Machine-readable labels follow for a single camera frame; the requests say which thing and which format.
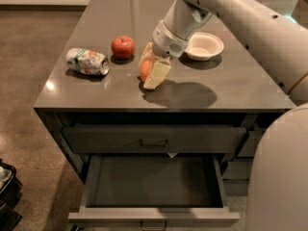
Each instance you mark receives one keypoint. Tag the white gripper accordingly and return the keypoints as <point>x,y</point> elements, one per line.
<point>166,41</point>

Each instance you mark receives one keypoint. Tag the orange fruit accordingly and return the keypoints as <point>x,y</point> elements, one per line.
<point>154,75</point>

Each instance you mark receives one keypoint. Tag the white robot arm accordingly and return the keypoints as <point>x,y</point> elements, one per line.
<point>278,185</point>

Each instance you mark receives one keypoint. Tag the closed grey top drawer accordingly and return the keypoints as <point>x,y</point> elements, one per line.
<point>153,138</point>

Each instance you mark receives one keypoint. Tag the grey right top drawer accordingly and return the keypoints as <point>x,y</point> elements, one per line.
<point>251,142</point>

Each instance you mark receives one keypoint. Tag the open grey middle drawer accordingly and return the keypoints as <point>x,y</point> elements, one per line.
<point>154,192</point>

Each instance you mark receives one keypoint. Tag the grey right bottom drawer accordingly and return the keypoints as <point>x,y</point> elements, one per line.
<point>236,187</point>

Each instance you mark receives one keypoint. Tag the red apple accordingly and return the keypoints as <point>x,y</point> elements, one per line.
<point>123,47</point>

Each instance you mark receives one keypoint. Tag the white paper bowl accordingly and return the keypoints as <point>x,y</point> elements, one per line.
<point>204,46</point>

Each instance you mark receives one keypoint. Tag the crushed white soda can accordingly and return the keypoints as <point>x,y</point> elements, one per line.
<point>87,62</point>

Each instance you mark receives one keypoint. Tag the grey cabinet counter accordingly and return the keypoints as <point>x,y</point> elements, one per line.
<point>195,93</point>

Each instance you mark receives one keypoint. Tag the black cart at left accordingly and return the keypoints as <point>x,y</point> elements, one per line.
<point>9,196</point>

